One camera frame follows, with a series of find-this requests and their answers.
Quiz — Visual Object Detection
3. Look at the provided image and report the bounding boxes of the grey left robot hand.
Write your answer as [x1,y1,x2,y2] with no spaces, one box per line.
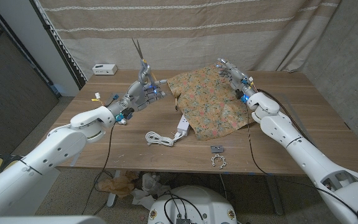
[106,66,169,121]

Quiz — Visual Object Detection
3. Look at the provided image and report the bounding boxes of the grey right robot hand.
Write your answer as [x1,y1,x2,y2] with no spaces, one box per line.
[216,58,258,100]

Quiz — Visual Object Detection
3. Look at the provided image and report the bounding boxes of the grey yellow scissors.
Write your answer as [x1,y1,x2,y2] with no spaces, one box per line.
[131,37,158,93]

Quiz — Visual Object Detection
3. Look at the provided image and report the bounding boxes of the floral patterned cloth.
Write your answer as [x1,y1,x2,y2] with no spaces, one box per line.
[166,64,256,141]

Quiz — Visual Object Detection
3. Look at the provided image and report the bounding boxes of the crumpled white paper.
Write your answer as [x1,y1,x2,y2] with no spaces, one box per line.
[131,172,172,211]

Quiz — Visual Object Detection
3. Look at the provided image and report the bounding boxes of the crumpled brown paper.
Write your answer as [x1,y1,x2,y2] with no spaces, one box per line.
[97,170,139,198]

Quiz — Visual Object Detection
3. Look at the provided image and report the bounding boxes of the white outlet box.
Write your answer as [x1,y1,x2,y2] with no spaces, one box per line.
[92,63,118,76]

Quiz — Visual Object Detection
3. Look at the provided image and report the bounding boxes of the white power strip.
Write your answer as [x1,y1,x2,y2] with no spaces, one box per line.
[177,114,191,138]

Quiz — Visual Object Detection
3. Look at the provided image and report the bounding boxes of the beige striped curtain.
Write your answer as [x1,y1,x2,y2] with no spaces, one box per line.
[37,0,343,80]

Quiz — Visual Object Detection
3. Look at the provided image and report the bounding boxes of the white table leg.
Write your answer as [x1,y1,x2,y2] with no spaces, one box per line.
[106,170,121,208]

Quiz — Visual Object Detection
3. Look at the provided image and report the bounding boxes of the grey fabric curtain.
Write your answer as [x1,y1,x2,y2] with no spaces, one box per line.
[278,0,358,150]

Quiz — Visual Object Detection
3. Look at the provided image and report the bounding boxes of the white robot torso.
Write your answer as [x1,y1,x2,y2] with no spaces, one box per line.
[147,185,238,224]

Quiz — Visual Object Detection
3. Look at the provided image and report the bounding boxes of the dark grey door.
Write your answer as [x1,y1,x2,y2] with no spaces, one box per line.
[0,0,60,156]

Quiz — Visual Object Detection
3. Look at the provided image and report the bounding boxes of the white floor platform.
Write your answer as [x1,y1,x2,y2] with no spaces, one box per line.
[0,154,62,218]

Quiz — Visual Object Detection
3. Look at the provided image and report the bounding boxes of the white coiled power cord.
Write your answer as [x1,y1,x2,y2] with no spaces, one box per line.
[144,130,180,147]

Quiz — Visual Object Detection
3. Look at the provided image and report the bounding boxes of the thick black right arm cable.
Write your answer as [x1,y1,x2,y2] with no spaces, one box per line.
[256,89,316,146]

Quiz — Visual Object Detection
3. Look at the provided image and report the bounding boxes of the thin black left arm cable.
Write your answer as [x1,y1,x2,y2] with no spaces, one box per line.
[81,121,116,216]

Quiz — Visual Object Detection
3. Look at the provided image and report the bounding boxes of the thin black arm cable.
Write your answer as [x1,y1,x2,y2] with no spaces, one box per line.
[246,107,358,216]
[81,121,116,216]

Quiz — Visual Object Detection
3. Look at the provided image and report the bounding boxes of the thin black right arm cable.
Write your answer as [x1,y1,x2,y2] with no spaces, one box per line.
[246,107,358,216]

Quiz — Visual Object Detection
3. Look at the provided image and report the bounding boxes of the metal ring bracket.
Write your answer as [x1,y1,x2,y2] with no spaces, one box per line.
[211,154,227,169]

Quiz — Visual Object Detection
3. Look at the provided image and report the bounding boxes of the black frame with zigzag trim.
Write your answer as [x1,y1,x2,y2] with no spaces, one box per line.
[29,0,88,90]

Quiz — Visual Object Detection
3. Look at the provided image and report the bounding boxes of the black looped torso cable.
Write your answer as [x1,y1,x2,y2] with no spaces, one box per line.
[163,191,205,224]

